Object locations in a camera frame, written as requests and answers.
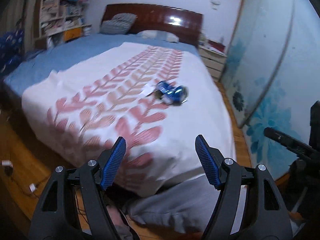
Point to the wide floral glass sliding door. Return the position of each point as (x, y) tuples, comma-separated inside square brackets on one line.
[(280, 67)]

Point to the beige curtain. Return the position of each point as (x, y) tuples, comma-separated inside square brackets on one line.
[(22, 7)]

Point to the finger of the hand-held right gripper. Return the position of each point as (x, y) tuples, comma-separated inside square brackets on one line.
[(282, 138)]

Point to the striped pillow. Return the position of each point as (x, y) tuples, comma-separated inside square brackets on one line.
[(156, 35)]

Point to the white charger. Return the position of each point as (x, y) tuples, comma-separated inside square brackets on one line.
[(6, 163)]

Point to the small white plug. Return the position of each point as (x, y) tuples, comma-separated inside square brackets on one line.
[(32, 187)]

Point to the wooden bookshelf with books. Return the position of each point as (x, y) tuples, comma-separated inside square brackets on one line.
[(62, 5)]

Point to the leaf print bed cloth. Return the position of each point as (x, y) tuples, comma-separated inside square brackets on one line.
[(140, 85)]

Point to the person's grey trousers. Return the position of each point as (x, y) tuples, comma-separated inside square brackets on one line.
[(180, 205)]

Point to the narrow floral glass sliding door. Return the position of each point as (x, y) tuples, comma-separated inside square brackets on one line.
[(233, 62)]

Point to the blue drink can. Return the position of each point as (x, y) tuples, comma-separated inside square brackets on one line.
[(172, 92)]

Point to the grey checked pillow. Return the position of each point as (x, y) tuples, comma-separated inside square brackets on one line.
[(118, 24)]

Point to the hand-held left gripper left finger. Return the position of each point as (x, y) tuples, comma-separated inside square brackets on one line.
[(113, 162)]

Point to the glossy wooden bed headboard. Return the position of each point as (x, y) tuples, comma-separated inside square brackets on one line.
[(155, 17)]

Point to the red box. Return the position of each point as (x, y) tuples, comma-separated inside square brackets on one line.
[(217, 46)]

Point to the blue bedsheet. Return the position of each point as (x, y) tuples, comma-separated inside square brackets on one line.
[(62, 55)]

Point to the small white paper scrap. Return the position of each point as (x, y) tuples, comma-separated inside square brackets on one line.
[(149, 89)]

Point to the cream nightstand with drawers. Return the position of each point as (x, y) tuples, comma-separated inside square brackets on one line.
[(212, 60)]

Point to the deer head wall decoration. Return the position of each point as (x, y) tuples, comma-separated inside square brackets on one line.
[(215, 4)]

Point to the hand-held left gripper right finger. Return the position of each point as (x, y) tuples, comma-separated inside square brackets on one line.
[(207, 162)]

